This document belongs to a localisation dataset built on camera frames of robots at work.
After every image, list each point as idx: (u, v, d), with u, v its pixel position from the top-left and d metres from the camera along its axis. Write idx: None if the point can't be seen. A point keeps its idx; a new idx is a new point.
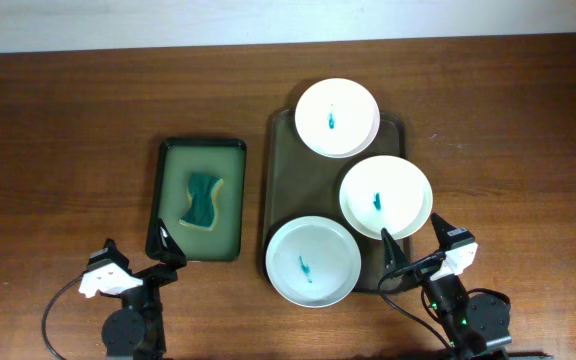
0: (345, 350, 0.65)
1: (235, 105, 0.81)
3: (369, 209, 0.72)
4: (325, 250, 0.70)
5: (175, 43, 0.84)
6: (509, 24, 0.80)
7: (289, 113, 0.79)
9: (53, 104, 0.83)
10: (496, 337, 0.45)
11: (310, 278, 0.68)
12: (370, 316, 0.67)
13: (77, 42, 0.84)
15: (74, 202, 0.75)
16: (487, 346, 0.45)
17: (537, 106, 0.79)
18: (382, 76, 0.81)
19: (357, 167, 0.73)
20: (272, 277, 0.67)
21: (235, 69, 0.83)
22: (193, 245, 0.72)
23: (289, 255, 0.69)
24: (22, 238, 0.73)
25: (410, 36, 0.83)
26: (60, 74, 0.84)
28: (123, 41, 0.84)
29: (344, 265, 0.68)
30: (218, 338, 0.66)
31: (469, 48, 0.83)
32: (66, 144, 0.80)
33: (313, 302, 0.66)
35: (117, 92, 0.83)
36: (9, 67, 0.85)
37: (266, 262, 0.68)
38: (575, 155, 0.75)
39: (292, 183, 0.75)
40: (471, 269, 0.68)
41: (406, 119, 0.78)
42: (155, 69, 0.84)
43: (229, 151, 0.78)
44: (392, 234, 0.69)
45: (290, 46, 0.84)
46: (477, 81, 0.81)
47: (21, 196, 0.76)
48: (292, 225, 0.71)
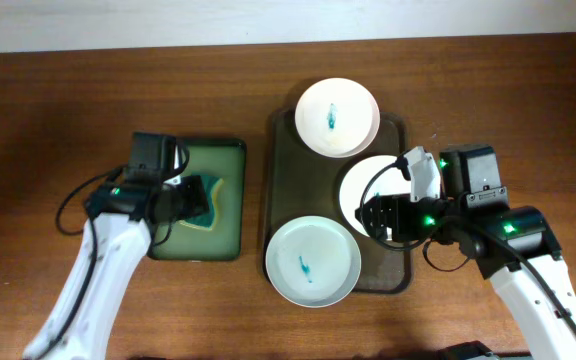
0: (345, 350, 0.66)
1: (234, 105, 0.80)
3: None
4: (323, 250, 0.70)
5: (174, 43, 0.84)
6: (510, 23, 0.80)
7: (288, 113, 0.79)
9: (52, 103, 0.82)
10: (479, 154, 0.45)
11: (310, 278, 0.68)
12: (370, 316, 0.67)
13: (76, 42, 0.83)
15: (74, 201, 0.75)
16: (471, 160, 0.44)
17: (536, 106, 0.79)
18: (381, 76, 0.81)
19: (357, 168, 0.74)
20: (273, 277, 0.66)
21: (235, 68, 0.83)
22: (194, 246, 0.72)
23: (289, 255, 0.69)
24: (21, 238, 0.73)
25: (411, 35, 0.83)
26: (59, 73, 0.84)
28: (122, 41, 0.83)
29: (344, 265, 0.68)
30: (218, 338, 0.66)
31: (469, 47, 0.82)
32: (66, 143, 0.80)
33: (313, 302, 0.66)
35: (116, 91, 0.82)
36: (6, 67, 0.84)
37: (266, 262, 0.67)
38: None
39: (292, 182, 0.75)
40: (470, 270, 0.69)
41: (406, 119, 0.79)
42: (154, 69, 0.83)
43: (230, 152, 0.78)
44: None
45: (290, 46, 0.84)
46: (477, 81, 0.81)
47: (21, 196, 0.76)
48: (293, 225, 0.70)
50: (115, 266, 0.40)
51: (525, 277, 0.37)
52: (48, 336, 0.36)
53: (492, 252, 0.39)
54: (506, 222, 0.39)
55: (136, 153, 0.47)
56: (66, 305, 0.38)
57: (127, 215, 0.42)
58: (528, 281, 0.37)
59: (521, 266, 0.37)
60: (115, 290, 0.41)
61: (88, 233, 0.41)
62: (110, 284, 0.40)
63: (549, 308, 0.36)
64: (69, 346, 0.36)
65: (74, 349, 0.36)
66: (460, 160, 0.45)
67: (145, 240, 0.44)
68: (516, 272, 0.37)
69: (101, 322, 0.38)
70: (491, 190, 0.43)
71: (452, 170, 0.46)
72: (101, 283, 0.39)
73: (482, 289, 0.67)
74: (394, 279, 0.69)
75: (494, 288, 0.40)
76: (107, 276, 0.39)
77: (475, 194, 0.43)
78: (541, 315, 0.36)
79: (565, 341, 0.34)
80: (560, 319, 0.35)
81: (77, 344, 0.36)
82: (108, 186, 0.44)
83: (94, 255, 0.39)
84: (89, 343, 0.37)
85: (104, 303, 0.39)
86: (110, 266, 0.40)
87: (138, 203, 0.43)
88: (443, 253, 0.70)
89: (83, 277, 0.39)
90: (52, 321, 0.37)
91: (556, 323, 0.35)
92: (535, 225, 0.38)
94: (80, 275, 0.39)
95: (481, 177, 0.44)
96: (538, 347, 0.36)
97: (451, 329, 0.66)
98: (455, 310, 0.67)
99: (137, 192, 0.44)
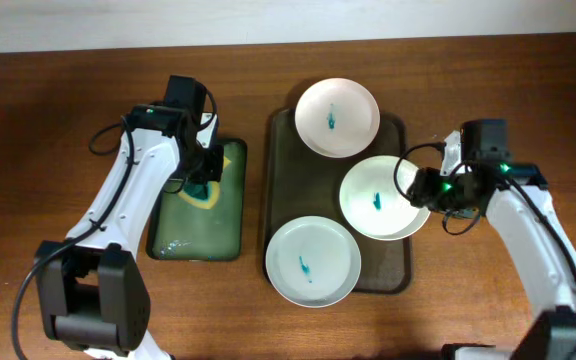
0: (345, 350, 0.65)
1: (235, 105, 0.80)
3: (369, 208, 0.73)
4: (321, 250, 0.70)
5: (174, 43, 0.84)
6: (510, 23, 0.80)
7: (289, 113, 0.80)
9: (52, 104, 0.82)
10: (491, 123, 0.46)
11: (310, 278, 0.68)
12: (370, 316, 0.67)
13: (76, 41, 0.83)
15: (74, 201, 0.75)
16: (481, 128, 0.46)
17: (536, 105, 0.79)
18: (381, 76, 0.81)
19: (354, 169, 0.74)
20: (272, 277, 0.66)
21: (235, 68, 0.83)
22: (193, 246, 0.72)
23: (289, 255, 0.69)
24: (20, 237, 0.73)
25: (410, 36, 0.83)
26: (59, 73, 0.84)
28: (122, 41, 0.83)
29: (345, 266, 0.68)
30: (218, 338, 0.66)
31: (469, 47, 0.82)
32: (66, 143, 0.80)
33: (313, 302, 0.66)
35: (116, 91, 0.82)
36: (7, 67, 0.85)
37: (266, 262, 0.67)
38: None
39: (293, 181, 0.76)
40: (470, 269, 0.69)
41: (406, 119, 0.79)
42: (154, 68, 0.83)
43: (230, 151, 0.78)
44: (392, 234, 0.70)
45: (290, 46, 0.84)
46: (477, 80, 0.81)
47: (20, 196, 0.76)
48: (292, 226, 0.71)
50: (148, 172, 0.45)
51: (511, 195, 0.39)
52: (87, 223, 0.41)
53: (486, 189, 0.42)
54: (504, 166, 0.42)
55: (172, 92, 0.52)
56: (105, 198, 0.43)
57: (160, 131, 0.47)
58: (512, 197, 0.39)
59: (510, 189, 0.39)
60: (151, 196, 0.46)
61: (125, 143, 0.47)
62: (142, 194, 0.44)
63: (530, 216, 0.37)
64: (106, 232, 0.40)
65: (111, 234, 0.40)
66: (475, 130, 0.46)
67: (174, 161, 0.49)
68: (505, 192, 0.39)
69: (135, 222, 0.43)
70: (499, 153, 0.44)
71: (465, 140, 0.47)
72: (138, 182, 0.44)
73: (482, 290, 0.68)
74: (394, 279, 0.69)
75: (490, 221, 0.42)
76: (142, 178, 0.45)
77: (481, 153, 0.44)
78: (523, 220, 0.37)
79: (543, 241, 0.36)
80: (538, 223, 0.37)
81: (113, 231, 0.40)
82: (142, 107, 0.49)
83: (132, 159, 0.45)
84: (124, 234, 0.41)
85: (139, 204, 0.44)
86: (144, 173, 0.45)
87: (171, 122, 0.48)
88: (443, 252, 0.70)
89: (121, 177, 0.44)
90: (91, 214, 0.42)
91: (535, 226, 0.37)
92: (526, 171, 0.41)
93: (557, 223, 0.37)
94: (117, 178, 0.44)
95: (491, 141, 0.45)
96: (520, 254, 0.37)
97: (451, 329, 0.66)
98: (455, 310, 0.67)
99: (170, 111, 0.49)
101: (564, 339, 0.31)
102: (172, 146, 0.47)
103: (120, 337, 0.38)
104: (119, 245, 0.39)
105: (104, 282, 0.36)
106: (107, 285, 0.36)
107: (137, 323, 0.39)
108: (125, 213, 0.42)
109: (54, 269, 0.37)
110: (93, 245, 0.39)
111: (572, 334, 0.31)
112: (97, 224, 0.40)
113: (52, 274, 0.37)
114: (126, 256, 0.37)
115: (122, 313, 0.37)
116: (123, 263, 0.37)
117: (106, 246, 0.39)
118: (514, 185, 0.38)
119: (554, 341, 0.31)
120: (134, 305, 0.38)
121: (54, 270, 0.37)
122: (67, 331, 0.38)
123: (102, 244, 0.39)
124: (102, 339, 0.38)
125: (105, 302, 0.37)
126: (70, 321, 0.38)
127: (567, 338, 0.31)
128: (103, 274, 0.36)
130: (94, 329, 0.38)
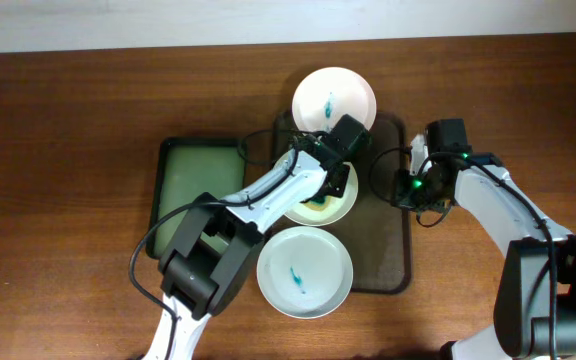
0: (345, 350, 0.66)
1: (235, 105, 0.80)
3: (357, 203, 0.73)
4: (314, 256, 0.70)
5: (173, 43, 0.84)
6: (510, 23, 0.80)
7: (287, 113, 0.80)
9: (51, 104, 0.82)
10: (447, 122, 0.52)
11: (303, 288, 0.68)
12: (371, 316, 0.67)
13: (76, 42, 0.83)
15: (75, 202, 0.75)
16: (439, 126, 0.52)
17: (536, 105, 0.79)
18: (381, 76, 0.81)
19: None
20: (266, 290, 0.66)
21: (235, 68, 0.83)
22: None
23: (281, 266, 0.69)
24: (20, 237, 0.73)
25: (410, 35, 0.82)
26: (58, 73, 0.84)
28: (122, 41, 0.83)
29: (338, 273, 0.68)
30: (218, 338, 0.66)
31: (469, 48, 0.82)
32: (66, 143, 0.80)
33: (306, 313, 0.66)
35: (116, 91, 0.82)
36: (5, 67, 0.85)
37: (259, 275, 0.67)
38: None
39: None
40: (470, 269, 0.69)
41: (406, 119, 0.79)
42: (154, 69, 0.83)
43: (230, 153, 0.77)
44: None
45: (290, 45, 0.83)
46: (476, 80, 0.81)
47: (20, 196, 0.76)
48: (283, 235, 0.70)
50: (298, 187, 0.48)
51: (472, 174, 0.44)
52: (240, 197, 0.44)
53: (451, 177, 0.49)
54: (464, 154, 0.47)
55: (341, 128, 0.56)
56: (260, 186, 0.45)
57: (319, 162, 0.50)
58: (472, 176, 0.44)
59: (471, 167, 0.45)
60: (285, 207, 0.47)
61: (290, 157, 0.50)
62: (287, 200, 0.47)
63: (491, 184, 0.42)
64: (253, 211, 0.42)
65: (255, 215, 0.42)
66: (435, 129, 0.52)
67: (315, 186, 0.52)
68: (466, 171, 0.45)
69: (273, 216, 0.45)
70: (461, 146, 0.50)
71: (429, 139, 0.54)
72: (286, 191, 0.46)
73: (482, 289, 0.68)
74: (394, 279, 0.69)
75: (461, 201, 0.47)
76: (291, 190, 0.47)
77: (445, 149, 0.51)
78: (482, 185, 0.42)
79: (503, 198, 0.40)
80: (500, 188, 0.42)
81: (257, 214, 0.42)
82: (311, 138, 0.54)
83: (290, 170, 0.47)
84: (264, 222, 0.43)
85: (278, 209, 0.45)
86: (295, 185, 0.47)
87: (327, 160, 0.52)
88: (444, 252, 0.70)
89: (276, 180, 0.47)
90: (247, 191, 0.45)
91: (495, 188, 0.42)
92: (484, 157, 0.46)
93: (514, 186, 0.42)
94: (273, 177, 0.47)
95: (452, 137, 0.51)
96: (491, 218, 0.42)
97: (451, 329, 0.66)
98: (455, 309, 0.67)
99: (330, 152, 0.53)
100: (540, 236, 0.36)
101: (532, 264, 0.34)
102: (320, 180, 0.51)
103: (211, 301, 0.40)
104: (256, 228, 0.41)
105: (232, 247, 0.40)
106: (232, 253, 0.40)
107: (226, 298, 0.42)
108: (269, 206, 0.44)
109: (202, 214, 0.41)
110: (239, 215, 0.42)
111: (537, 258, 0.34)
112: (249, 201, 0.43)
113: (198, 216, 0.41)
114: (258, 242, 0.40)
115: (225, 285, 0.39)
116: (253, 244, 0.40)
117: (247, 221, 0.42)
118: (474, 164, 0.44)
119: (523, 266, 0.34)
120: (233, 283, 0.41)
121: (200, 217, 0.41)
122: (176, 271, 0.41)
123: (245, 218, 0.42)
124: (196, 294, 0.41)
125: (220, 267, 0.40)
126: (181, 269, 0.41)
127: (534, 261, 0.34)
128: (235, 243, 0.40)
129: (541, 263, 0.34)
130: (197, 283, 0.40)
